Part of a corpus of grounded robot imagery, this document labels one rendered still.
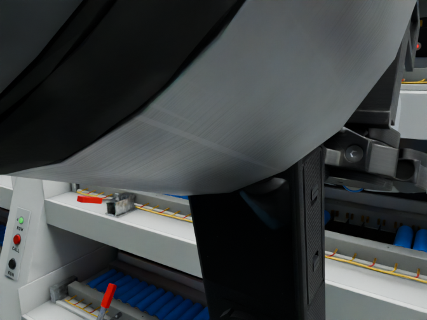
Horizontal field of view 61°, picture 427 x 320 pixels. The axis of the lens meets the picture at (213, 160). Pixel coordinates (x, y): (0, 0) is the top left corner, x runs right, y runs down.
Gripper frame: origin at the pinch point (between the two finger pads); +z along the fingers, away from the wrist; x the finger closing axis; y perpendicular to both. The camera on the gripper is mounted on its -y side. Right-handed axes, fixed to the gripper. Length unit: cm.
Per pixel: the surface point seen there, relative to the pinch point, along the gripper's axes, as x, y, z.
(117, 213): 34.4, -9.0, 12.0
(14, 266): 55, -23, 11
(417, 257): -4.2, -5.5, 16.0
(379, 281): -1.3, -8.6, 14.4
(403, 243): -2.6, -4.6, 19.6
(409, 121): -1.9, 7.5, 12.1
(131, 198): 34.6, -6.7, 14.4
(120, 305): 36.3, -24.7, 18.8
